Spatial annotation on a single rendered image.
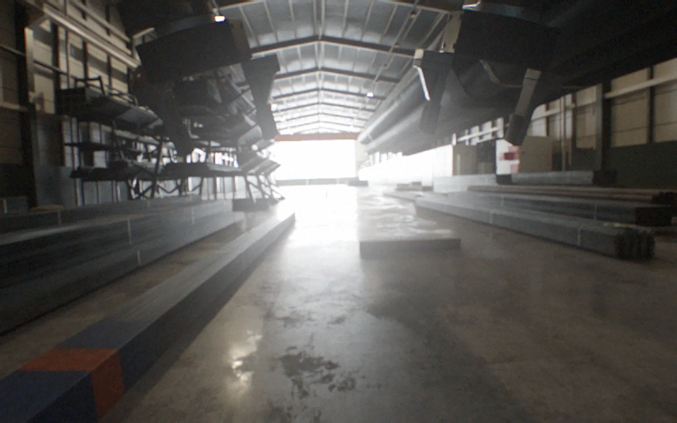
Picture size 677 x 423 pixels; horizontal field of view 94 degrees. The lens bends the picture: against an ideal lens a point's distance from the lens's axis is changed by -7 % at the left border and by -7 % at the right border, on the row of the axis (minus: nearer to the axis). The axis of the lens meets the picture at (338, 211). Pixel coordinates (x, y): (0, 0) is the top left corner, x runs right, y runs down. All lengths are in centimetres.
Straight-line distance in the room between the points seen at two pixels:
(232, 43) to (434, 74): 25
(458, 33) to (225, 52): 28
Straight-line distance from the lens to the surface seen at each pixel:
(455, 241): 355
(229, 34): 46
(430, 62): 46
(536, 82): 53
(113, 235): 343
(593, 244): 364
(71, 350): 146
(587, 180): 958
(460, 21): 46
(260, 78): 47
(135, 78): 1070
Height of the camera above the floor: 69
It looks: 5 degrees down
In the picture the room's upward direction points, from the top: 2 degrees counter-clockwise
